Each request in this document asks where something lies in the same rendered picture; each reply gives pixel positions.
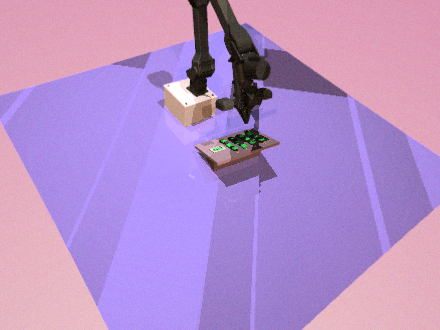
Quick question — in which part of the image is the grey switch panel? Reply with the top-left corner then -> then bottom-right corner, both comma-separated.
195,128 -> 280,171

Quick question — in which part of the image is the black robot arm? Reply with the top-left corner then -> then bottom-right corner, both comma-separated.
186,0 -> 270,106

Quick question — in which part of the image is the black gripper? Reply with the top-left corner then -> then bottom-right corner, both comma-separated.
215,78 -> 272,124

